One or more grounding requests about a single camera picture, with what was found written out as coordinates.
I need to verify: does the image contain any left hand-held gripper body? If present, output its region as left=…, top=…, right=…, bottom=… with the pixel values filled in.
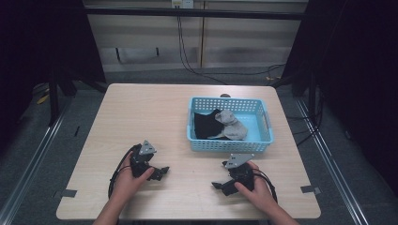
left=129, top=140, right=158, bottom=179

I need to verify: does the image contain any black sock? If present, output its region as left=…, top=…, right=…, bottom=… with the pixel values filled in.
left=193, top=108, right=227, bottom=141

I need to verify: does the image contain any metal floor rail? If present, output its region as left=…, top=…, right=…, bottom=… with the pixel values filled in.
left=0, top=97, right=74, bottom=225
left=295, top=97, right=372, bottom=225

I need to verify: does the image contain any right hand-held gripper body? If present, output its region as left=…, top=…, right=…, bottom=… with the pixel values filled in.
left=222, top=153, right=255, bottom=192

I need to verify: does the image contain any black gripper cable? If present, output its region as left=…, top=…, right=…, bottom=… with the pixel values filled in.
left=107, top=143, right=143, bottom=200
left=252, top=168, right=279, bottom=204

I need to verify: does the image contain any grey tape piece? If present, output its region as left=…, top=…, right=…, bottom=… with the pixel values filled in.
left=299, top=185, right=322, bottom=195
left=54, top=188, right=78, bottom=200

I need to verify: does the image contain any black wall cable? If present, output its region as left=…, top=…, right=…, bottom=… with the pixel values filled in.
left=176, top=6, right=286, bottom=86

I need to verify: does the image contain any black horizontal bar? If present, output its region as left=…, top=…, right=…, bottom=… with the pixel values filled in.
left=84, top=7, right=306, bottom=22

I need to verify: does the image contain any light blue plastic basket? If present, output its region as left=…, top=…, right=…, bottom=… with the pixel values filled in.
left=186, top=96, right=275, bottom=154

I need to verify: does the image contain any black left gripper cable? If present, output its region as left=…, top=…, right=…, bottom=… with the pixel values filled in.
left=107, top=143, right=143, bottom=200

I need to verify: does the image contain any black metal stand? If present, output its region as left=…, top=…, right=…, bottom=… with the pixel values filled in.
left=47, top=69, right=61, bottom=128
left=308, top=69, right=317, bottom=128

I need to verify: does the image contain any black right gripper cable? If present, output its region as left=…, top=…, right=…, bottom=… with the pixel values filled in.
left=252, top=168, right=279, bottom=204

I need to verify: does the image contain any black curtain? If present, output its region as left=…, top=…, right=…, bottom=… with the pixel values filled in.
left=0, top=0, right=107, bottom=158
left=281, top=0, right=398, bottom=196

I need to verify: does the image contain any white wall socket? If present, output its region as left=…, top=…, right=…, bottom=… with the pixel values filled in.
left=171, top=0, right=195, bottom=9

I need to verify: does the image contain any grey sock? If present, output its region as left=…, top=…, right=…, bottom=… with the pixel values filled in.
left=207, top=109, right=249, bottom=142

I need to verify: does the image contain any person's right hand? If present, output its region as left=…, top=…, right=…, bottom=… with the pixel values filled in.
left=234, top=160, right=278, bottom=214

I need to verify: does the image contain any person's left hand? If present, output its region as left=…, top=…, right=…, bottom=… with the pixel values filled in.
left=110, top=152, right=156, bottom=204

